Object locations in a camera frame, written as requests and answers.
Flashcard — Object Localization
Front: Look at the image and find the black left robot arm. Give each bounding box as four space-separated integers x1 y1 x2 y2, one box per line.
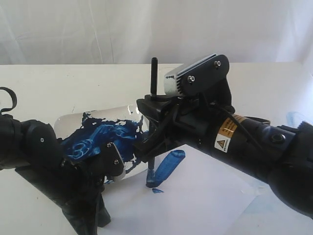
0 115 111 235

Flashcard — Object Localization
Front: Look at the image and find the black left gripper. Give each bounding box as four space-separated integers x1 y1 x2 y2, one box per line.
61 144 115 235

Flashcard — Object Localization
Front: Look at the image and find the black paintbrush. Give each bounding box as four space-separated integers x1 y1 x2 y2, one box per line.
146 57 158 188

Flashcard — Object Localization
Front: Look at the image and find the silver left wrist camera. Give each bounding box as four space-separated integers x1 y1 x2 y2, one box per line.
107 142 126 182

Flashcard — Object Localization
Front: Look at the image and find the white backdrop curtain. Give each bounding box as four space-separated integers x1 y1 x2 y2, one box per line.
0 0 313 65

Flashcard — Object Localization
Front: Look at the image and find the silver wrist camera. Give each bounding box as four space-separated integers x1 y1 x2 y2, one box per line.
164 54 230 97
107 142 126 182

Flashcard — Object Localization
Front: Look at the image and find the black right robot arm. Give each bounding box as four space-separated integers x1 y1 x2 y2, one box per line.
134 79 313 217

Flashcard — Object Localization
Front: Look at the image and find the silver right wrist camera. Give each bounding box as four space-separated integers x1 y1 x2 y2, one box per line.
164 54 230 97

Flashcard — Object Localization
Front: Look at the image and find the white paper sheet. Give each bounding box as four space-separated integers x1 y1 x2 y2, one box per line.
98 145 255 235

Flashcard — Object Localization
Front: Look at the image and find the white square paint plate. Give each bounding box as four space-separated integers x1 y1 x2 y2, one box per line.
53 105 149 179

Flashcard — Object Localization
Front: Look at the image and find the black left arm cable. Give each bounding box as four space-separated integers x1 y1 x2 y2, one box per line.
0 86 18 115

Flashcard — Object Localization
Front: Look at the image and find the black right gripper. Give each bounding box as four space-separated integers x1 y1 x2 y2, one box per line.
133 78 232 163

